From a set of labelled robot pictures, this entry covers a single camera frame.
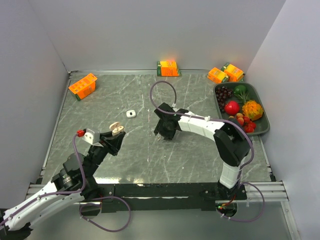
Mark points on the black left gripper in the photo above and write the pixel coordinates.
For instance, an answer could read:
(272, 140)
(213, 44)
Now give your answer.
(106, 134)

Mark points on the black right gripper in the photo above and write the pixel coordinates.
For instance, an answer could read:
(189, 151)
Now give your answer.
(159, 128)

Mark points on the beige earbud charging case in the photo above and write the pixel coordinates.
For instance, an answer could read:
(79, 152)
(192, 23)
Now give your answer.
(116, 128)

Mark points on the white earbud charging case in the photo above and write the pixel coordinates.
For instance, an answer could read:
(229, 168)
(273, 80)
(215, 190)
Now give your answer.
(131, 114)

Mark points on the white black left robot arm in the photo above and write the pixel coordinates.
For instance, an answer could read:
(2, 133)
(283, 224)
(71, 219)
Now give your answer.
(73, 184)

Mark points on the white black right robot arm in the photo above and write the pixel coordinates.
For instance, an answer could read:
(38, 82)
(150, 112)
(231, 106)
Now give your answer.
(232, 143)

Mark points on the orange box far left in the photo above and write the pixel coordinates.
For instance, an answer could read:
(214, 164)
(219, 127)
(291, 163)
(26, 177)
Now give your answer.
(83, 87)

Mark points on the orange box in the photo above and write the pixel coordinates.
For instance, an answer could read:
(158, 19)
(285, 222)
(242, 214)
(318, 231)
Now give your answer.
(217, 76)
(168, 69)
(83, 87)
(234, 73)

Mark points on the orange box centre back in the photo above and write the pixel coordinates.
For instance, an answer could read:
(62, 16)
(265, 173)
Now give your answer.
(168, 69)

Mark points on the dark purple grape bunch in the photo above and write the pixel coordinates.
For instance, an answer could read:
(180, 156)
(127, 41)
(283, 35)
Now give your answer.
(222, 95)

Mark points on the red apple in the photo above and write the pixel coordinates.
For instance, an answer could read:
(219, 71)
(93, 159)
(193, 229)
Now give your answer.
(232, 108)

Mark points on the orange box right front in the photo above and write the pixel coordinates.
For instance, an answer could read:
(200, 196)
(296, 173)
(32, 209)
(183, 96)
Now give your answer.
(217, 76)

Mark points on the green lime with leaves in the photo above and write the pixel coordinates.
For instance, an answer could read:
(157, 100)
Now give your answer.
(241, 93)

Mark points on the red yellow cherry bunch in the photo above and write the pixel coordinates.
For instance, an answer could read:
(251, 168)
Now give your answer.
(245, 122)

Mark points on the orange box right back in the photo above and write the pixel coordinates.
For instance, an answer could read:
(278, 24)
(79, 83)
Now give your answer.
(234, 73)

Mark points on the orange spiky fruit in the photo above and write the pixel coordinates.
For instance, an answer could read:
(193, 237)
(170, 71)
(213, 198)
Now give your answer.
(253, 110)

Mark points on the dark green fruit tray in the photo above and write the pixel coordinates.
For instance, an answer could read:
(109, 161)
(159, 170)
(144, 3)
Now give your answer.
(262, 124)

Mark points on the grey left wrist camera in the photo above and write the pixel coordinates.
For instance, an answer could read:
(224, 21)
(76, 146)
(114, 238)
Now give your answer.
(92, 136)

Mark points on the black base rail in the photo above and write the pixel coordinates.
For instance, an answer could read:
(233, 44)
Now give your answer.
(113, 205)

